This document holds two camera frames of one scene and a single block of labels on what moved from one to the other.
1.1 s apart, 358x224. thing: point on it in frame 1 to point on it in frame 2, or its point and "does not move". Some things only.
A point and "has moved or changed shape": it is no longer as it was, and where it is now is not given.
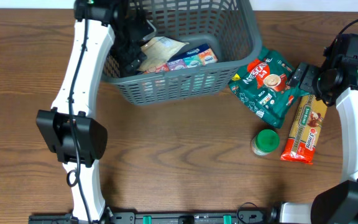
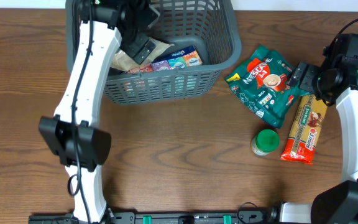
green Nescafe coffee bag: [262, 86] does not move
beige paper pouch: [158, 50] has moved or changed shape
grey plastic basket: [228, 26] has moved or changed shape
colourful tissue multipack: [201, 55] has moved or changed shape
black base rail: [163, 217] does not move
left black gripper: [130, 56] to [139, 47]
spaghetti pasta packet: [305, 130] does not move
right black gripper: [305, 83] does not move
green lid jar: [265, 142] does not move
